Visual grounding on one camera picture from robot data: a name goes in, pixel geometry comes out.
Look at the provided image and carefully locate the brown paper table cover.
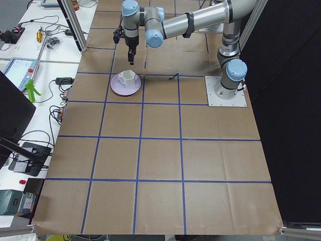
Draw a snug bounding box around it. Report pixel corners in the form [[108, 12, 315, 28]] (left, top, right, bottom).
[[33, 1, 282, 235]]

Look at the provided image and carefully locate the yellow tool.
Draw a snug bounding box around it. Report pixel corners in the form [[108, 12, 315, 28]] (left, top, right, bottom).
[[36, 29, 43, 43]]

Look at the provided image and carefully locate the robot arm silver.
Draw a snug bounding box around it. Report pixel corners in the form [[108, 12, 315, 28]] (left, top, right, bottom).
[[113, 1, 256, 99]]

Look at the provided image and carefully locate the black monitor stand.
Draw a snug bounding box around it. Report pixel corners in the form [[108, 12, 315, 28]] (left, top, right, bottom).
[[1, 73, 51, 177]]

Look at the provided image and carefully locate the green device box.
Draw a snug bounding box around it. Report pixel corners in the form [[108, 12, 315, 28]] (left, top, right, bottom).
[[1, 189, 37, 216]]

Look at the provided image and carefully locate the black power adapter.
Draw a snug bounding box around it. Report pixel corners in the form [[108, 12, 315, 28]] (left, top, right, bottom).
[[55, 77, 74, 85]]

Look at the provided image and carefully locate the aluminium frame post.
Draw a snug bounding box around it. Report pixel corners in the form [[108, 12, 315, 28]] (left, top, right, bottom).
[[57, 0, 88, 52]]

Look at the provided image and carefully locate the black cable bundle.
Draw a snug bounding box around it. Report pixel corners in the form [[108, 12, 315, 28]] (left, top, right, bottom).
[[49, 104, 66, 125]]

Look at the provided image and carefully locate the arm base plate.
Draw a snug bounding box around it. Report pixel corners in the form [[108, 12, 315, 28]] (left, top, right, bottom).
[[205, 76, 247, 107]]

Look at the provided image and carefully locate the lilac plate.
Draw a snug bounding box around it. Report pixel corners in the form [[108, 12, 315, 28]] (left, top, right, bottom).
[[110, 74, 141, 96]]

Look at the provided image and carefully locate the blue teach pendant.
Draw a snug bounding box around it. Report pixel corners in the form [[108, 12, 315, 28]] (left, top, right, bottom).
[[4, 57, 36, 92]]

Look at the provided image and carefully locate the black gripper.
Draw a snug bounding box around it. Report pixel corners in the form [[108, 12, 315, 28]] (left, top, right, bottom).
[[113, 26, 139, 65]]

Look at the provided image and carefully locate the long grabber stick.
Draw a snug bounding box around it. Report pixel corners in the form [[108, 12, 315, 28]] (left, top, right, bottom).
[[25, 31, 48, 103]]

